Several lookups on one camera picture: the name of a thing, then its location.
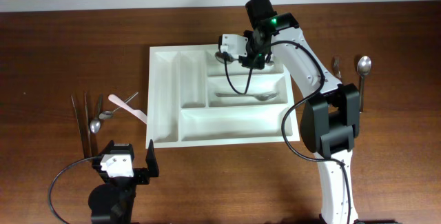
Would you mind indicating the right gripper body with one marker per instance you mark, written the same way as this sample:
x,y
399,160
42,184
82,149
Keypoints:
x,y
255,54

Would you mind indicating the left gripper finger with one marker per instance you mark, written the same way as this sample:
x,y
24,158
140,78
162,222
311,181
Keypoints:
x,y
108,148
152,165

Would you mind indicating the steel tablespoon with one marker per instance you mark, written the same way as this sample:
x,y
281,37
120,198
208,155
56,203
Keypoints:
x,y
222,58
363,68

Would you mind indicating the steel fork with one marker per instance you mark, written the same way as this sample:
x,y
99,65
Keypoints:
x,y
259,97
336,68

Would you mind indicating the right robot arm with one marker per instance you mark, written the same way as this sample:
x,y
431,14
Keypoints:
x,y
331,119

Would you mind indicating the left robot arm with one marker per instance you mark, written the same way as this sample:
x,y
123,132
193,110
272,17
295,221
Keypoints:
x,y
113,201

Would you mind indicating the steel teaspoon upright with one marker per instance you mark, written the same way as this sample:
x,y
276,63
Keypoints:
x,y
95,123

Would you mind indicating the steel teaspoon angled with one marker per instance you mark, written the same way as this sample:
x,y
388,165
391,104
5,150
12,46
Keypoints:
x,y
108,114

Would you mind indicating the pink plastic knife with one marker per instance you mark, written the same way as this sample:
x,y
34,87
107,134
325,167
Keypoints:
x,y
137,113

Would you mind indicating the white plastic cutlery tray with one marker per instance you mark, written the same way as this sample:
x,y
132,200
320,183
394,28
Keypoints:
x,y
194,100

